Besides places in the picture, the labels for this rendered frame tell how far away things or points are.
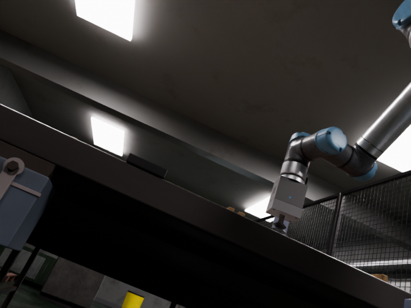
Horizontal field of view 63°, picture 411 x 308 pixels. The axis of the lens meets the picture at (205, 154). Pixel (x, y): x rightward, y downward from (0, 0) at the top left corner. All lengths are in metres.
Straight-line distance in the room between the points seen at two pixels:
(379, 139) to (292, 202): 0.30
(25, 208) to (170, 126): 4.08
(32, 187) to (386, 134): 0.86
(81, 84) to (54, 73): 0.36
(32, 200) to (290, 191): 0.67
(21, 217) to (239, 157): 4.23
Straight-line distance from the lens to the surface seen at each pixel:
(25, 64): 5.07
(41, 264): 8.55
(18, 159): 0.61
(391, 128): 1.04
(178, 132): 4.59
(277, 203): 0.96
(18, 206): 0.60
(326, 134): 0.96
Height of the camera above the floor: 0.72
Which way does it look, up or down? 24 degrees up
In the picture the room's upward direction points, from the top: 22 degrees clockwise
